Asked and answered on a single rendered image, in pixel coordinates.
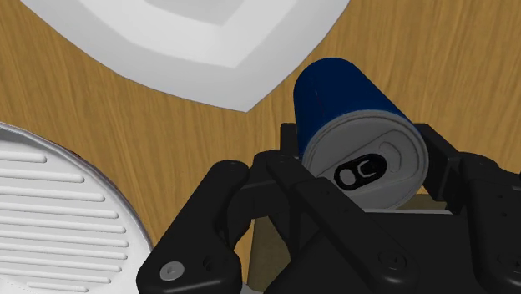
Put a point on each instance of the blue drink can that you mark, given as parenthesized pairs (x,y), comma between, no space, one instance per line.
(346,106)

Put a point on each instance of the white ribbed round lid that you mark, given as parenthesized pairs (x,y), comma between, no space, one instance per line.
(57,228)

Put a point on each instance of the white plate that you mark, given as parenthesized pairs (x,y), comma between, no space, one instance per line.
(211,45)

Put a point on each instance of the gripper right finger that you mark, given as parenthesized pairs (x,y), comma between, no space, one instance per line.
(484,195)

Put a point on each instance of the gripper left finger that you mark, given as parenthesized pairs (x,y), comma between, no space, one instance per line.
(260,191)

